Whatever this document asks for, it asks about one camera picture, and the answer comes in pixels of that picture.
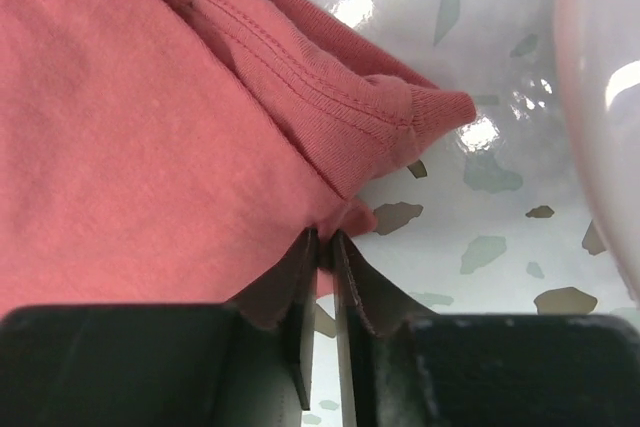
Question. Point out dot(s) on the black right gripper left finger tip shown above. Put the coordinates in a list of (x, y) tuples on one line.
[(244, 362)]

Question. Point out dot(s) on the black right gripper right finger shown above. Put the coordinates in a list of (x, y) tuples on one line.
[(402, 364)]

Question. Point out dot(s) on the red t-shirt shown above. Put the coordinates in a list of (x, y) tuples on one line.
[(173, 150)]

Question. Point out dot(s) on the white perforated plastic basket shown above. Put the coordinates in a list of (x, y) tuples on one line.
[(597, 63)]

